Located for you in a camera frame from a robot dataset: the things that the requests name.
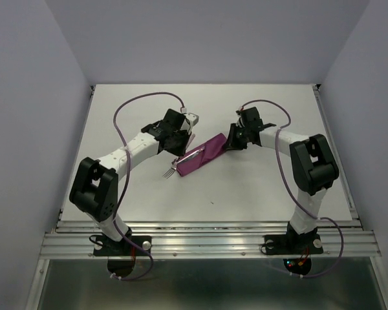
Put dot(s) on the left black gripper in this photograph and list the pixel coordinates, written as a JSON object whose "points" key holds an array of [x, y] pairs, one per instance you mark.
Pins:
{"points": [[180, 151]]}

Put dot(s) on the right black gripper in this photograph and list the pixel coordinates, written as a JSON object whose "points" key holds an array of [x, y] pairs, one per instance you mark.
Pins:
{"points": [[233, 144]]}

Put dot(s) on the pink handled knife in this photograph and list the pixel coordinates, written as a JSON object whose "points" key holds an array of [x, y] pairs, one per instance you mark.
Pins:
{"points": [[192, 155]]}

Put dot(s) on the purple cloth napkin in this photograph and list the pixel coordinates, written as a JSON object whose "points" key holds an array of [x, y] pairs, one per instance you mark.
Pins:
{"points": [[214, 148]]}

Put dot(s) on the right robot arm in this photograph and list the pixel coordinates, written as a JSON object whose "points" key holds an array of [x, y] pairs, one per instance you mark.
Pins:
{"points": [[314, 171]]}

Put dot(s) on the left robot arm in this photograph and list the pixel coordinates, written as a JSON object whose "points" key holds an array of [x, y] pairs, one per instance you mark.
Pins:
{"points": [[95, 187]]}

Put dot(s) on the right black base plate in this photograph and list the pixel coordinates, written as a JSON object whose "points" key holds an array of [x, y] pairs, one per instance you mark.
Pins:
{"points": [[280, 244]]}

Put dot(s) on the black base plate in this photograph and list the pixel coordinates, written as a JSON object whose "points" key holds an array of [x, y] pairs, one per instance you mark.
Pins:
{"points": [[105, 247], [280, 244]]}

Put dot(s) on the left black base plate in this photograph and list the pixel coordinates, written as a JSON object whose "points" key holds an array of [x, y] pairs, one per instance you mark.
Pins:
{"points": [[105, 247]]}

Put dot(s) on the aluminium rail frame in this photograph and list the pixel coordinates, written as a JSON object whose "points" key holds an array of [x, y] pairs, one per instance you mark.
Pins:
{"points": [[207, 228]]}

